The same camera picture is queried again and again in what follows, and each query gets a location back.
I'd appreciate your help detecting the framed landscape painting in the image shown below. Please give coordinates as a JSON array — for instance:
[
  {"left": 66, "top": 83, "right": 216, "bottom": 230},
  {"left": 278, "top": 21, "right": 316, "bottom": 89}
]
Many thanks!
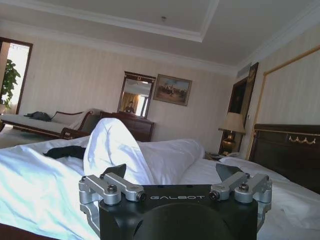
[{"left": 152, "top": 73, "right": 193, "bottom": 107}]

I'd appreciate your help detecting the white rolled duvet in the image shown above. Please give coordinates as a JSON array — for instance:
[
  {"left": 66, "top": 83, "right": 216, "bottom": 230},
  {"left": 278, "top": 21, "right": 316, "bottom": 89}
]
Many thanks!
[{"left": 83, "top": 117, "right": 206, "bottom": 186}]

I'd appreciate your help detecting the white bed with sheet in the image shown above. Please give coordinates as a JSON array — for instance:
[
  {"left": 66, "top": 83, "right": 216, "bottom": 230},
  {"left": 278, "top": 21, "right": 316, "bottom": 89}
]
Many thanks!
[{"left": 0, "top": 138, "right": 320, "bottom": 240}]

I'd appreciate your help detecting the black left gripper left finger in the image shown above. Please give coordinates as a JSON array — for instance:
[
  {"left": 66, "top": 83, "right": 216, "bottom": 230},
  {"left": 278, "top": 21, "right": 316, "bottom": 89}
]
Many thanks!
[{"left": 78, "top": 164, "right": 147, "bottom": 238}]

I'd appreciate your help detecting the wooden framed mirror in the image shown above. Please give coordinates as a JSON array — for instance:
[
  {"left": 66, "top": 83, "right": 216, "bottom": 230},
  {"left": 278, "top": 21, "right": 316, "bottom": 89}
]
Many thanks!
[{"left": 117, "top": 70, "right": 157, "bottom": 119}]

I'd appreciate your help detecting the dark wooden dresser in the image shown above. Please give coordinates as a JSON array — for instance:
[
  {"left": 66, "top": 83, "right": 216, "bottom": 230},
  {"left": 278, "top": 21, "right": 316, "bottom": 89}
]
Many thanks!
[{"left": 99, "top": 110, "right": 156, "bottom": 143}]

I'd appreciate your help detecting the brass table lamp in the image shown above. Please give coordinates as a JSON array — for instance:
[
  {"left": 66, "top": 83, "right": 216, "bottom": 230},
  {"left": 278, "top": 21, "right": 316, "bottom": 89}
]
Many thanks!
[{"left": 218, "top": 112, "right": 247, "bottom": 157}]

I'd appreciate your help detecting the bedside telephone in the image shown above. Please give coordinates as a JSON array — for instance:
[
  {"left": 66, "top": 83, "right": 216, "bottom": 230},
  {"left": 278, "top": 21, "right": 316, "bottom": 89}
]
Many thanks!
[{"left": 204, "top": 151, "right": 241, "bottom": 161}]

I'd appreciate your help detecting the green potted plant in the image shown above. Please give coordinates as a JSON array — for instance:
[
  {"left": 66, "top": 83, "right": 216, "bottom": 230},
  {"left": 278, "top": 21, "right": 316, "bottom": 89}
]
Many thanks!
[{"left": 0, "top": 58, "right": 22, "bottom": 110}]

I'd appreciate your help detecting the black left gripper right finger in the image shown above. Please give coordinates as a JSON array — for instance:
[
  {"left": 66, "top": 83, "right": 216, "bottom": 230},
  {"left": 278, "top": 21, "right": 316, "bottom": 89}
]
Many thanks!
[{"left": 209, "top": 163, "right": 273, "bottom": 237}]

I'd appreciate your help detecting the wooden chaise longue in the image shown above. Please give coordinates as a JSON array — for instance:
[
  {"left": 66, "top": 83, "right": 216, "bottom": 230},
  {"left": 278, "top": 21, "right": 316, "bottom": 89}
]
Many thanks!
[{"left": 0, "top": 108, "right": 101, "bottom": 141}]

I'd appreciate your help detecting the dark wooden headboard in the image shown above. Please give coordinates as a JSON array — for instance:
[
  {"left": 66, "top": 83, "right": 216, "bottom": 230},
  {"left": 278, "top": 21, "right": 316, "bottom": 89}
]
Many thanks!
[{"left": 249, "top": 123, "right": 320, "bottom": 195}]

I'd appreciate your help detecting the black garment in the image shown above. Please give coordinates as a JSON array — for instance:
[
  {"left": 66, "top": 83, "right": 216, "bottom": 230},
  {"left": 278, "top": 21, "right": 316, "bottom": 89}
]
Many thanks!
[{"left": 42, "top": 145, "right": 88, "bottom": 160}]

